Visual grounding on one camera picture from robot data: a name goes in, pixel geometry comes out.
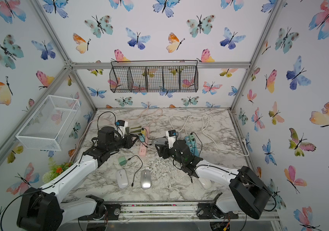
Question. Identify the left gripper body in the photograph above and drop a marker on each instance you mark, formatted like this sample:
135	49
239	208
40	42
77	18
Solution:
119	144

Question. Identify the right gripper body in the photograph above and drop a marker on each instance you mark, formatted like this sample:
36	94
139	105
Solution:
172	153

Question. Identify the green charger plug front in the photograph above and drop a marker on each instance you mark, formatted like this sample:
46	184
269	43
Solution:
122	161

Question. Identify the white wireless mouse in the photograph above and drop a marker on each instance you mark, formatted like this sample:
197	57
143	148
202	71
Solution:
122	179

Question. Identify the silver mouse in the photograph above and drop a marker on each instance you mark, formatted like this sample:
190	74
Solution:
145	179
160	141

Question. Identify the black charging cable white mouse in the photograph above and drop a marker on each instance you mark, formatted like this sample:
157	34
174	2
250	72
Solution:
132	184

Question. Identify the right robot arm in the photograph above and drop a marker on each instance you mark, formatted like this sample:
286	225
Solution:
249	193

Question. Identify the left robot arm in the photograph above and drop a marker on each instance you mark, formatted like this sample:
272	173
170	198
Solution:
43	209

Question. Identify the white mouse right front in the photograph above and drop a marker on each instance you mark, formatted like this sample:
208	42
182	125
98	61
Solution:
206	183

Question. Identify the teal power strip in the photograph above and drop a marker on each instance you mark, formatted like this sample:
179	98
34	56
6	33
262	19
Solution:
192	144

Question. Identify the teal charger plug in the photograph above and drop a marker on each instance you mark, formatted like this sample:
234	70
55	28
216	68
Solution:
142	138

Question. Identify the pink power strip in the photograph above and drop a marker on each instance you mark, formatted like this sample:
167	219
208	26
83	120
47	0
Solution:
144	145

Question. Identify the artificial potted plant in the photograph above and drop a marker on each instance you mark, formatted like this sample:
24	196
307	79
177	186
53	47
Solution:
55	170

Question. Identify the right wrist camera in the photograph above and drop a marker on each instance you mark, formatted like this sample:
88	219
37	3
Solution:
172	137

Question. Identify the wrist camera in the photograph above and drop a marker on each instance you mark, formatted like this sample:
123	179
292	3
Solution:
172	137
121	127

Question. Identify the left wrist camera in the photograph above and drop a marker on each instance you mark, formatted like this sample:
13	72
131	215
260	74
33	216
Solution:
121	127

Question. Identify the white mesh wall basket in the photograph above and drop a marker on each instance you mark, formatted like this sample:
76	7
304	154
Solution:
49	123

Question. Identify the aluminium front rail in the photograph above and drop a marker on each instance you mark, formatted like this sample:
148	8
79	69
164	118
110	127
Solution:
168	211

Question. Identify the black wire wall basket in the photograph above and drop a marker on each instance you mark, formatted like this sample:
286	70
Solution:
173	76

